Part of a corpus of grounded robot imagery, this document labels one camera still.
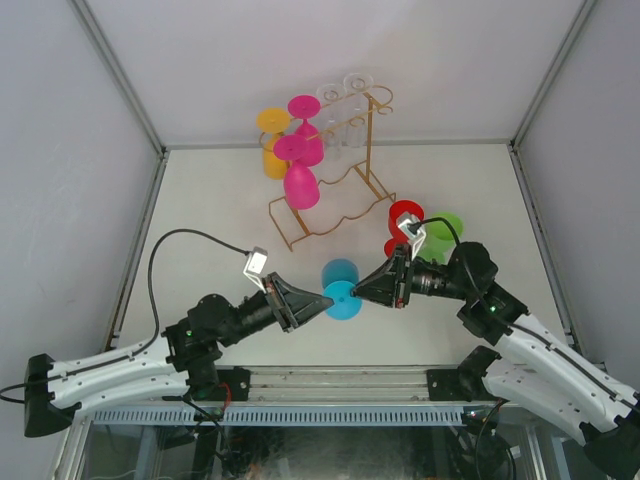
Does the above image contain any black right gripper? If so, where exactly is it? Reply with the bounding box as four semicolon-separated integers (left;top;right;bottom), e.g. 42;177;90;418
350;245;471;310

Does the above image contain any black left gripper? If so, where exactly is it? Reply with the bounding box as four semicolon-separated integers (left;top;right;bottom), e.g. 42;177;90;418
218;272;333;348

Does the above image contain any blue wine glass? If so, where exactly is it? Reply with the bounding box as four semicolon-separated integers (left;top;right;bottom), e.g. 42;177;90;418
321;258;363;321

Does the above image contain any green wine glass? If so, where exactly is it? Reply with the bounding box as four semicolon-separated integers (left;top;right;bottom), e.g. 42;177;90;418
418;212;464;264

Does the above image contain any red wine glass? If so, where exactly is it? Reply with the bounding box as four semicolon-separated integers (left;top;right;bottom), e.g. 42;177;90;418
384;200;425;257

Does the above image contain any pink wine glass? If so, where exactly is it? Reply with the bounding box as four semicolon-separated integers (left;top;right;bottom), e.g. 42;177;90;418
273;134;320;210
287;95;324;167

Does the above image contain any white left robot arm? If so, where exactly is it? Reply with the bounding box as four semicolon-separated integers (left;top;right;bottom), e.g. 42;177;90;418
24;273;334;438

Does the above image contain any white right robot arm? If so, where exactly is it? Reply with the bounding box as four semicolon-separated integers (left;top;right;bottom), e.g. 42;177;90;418
353;242;639;479

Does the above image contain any clear wine glass left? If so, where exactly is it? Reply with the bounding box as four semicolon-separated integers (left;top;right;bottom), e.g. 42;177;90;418
316;83;346;161

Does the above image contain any clear wine glass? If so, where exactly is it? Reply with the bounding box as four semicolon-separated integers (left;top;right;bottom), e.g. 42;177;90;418
316;83;346;161
343;73;373;148

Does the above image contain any orange wine glass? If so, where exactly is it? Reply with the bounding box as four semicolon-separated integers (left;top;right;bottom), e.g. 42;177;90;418
256;107;291;180

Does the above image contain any clear wine glass right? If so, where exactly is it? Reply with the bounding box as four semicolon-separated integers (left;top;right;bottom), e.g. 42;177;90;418
343;73;373;148

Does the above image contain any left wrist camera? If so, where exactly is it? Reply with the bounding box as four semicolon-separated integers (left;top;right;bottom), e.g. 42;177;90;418
243;247;268;291

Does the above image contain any right camera black cable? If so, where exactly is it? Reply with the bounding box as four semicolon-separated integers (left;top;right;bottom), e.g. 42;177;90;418
412;217;494;311

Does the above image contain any camera black cable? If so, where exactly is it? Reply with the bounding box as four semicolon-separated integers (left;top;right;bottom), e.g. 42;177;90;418
148;228;251;341
412;217;494;311

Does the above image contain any aluminium frame rail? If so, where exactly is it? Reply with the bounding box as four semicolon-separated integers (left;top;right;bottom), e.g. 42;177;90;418
89;363;619;407

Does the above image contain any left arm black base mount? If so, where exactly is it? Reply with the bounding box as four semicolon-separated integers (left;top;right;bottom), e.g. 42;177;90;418
196;367;251;402

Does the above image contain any gold wire glass rack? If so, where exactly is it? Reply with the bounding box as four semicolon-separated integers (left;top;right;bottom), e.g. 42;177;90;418
268;82;396;250

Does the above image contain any grey slotted cable duct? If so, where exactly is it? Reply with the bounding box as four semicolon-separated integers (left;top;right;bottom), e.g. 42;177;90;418
93;405;465;427

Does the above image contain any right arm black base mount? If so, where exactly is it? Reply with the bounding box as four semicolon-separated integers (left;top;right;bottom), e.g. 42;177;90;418
426;368;483;402

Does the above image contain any left camera black cable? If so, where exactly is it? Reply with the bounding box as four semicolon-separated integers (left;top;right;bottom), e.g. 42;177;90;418
148;228;251;341

